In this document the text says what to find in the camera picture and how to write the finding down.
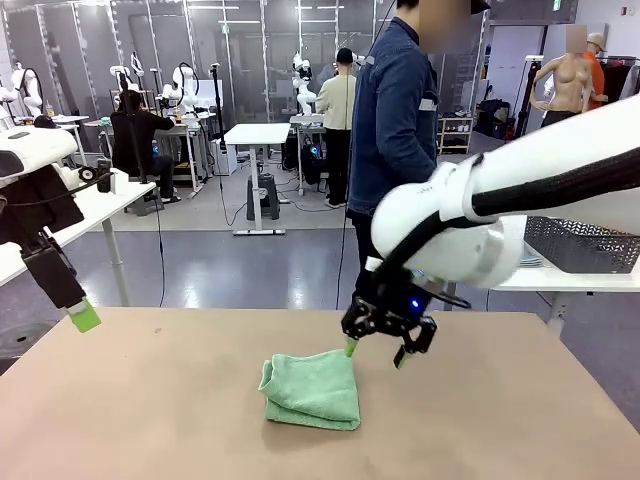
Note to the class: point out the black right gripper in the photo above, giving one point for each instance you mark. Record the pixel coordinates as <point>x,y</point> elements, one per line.
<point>395,295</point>

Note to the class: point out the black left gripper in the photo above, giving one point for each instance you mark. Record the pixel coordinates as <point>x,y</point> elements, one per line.
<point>40,200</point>

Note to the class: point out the green terry towel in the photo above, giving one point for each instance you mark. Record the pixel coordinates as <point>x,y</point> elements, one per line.
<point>310,395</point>

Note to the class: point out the grey plastic lattice basket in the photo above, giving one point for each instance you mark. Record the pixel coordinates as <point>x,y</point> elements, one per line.
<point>585,245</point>

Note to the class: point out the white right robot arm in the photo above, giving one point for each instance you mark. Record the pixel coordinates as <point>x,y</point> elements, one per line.
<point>450,240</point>

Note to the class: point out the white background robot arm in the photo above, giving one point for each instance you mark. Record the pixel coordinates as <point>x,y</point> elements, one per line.
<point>305,100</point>
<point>182,90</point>
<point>30,90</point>
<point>122,72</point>

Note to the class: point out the seated person in black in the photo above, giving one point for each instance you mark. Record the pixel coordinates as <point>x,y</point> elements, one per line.
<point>130,145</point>

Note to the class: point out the white background desk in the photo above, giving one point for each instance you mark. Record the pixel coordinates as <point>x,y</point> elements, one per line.
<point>70,122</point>

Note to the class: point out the black cap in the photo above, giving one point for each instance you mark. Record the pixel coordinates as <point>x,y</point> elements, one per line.
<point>44,121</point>

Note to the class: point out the large white rounded table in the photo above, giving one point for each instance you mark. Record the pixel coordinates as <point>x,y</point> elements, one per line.
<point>550,280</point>

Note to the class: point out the grey step stool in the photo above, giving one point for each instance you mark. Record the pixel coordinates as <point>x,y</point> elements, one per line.
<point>267,197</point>

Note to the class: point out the computer tower with coloured lights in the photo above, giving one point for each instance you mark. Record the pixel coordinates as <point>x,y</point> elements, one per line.
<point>312,160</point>

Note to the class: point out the grey background robot desk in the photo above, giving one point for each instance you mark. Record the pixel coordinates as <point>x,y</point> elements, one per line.
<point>192,130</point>

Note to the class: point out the person in denim jacket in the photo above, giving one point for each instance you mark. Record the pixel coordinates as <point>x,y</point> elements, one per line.
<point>395,125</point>

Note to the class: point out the white shoe shelf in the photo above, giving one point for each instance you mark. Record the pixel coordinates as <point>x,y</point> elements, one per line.
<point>457,135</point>

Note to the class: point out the black slim tripod stand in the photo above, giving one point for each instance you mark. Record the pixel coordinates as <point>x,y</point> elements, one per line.
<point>218,110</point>

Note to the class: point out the standing person in cream top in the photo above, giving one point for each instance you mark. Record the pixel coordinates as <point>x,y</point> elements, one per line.
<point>337,105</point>

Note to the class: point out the black bag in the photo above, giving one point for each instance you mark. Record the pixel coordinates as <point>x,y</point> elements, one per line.
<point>492,117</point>

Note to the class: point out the small white standing desk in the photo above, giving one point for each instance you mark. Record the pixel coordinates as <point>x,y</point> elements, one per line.
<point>257,134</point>

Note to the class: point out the black stand with white top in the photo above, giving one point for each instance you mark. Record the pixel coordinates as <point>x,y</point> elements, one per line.
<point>527,100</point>

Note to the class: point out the beige mannequin in black trousers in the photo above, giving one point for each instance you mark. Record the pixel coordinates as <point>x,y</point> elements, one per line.
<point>567,85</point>

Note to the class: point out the mannequin in orange shirt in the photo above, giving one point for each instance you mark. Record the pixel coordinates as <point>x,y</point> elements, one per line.
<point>596,75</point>

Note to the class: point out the clothes rack with dark garments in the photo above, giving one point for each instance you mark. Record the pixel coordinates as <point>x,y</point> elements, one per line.
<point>620,80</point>

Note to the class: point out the black round base plate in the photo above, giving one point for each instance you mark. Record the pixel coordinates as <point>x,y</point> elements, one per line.
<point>17,340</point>

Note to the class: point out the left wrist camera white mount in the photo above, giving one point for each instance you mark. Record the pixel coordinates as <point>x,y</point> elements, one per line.
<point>85,175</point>

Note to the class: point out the black camera pole stand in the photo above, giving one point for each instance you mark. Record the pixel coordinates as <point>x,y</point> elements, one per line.
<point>132,125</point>

